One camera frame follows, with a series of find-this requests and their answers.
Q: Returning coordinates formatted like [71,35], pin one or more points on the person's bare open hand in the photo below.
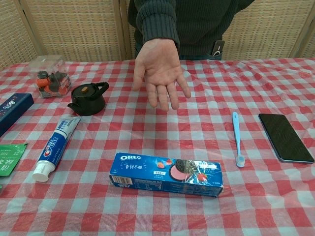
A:
[159,66]

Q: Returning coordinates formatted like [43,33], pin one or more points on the person's dark sweater torso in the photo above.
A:
[209,24]

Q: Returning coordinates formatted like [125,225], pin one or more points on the blue Oreo box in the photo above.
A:
[166,174]

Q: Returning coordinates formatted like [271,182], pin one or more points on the dark blue long box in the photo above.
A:
[13,110]

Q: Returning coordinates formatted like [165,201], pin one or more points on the dark green knitted sweater sleeve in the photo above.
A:
[157,20]

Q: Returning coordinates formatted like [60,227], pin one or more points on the phone in trouser pocket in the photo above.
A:
[217,49]

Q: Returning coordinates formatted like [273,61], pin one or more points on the black teapot with lid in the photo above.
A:
[88,99]

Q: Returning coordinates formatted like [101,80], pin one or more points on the woven bamboo folding screen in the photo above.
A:
[73,29]

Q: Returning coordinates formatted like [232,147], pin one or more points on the clear bag of snacks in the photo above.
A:
[52,78]

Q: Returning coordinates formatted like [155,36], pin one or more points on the light blue toothbrush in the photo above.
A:
[238,140]

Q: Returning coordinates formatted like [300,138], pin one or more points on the white blue toothpaste tube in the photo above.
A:
[55,148]

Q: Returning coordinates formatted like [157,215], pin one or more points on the red white checkered tablecloth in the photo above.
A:
[157,209]

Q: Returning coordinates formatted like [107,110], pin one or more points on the black smartphone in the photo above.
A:
[285,137]

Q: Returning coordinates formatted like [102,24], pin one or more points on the green snack packet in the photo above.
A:
[9,158]

